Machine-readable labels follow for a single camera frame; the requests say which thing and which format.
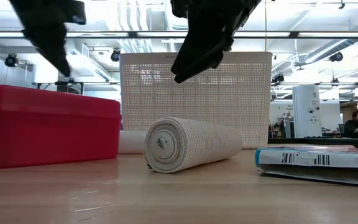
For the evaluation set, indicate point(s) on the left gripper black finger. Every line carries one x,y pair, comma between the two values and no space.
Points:
53,49

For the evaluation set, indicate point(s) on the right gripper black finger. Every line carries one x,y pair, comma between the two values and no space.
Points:
219,56
191,62

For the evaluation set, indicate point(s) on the beige elastic bandage roll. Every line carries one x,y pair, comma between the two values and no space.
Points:
194,143

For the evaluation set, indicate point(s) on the red first aid kit case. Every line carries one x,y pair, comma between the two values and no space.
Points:
42,130

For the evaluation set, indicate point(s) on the red and blue medicine box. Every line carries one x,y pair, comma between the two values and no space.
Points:
315,161

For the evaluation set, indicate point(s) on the white perforated plastic basket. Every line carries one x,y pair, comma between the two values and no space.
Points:
244,102

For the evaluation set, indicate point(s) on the black background table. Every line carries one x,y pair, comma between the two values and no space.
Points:
73,84

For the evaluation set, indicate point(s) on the black ceiling spot lamp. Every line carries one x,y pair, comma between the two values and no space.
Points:
336,56
11,60
278,77
115,55

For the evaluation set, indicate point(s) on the white pillar with sensors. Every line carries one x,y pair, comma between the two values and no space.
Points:
306,112

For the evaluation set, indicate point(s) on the person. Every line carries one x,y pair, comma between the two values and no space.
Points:
354,126

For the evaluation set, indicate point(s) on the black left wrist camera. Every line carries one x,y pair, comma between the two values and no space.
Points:
75,12

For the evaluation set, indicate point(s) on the thin vertical frame post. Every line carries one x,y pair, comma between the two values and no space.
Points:
265,28

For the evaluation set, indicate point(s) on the black overhead frame beam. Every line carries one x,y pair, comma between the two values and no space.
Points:
129,34

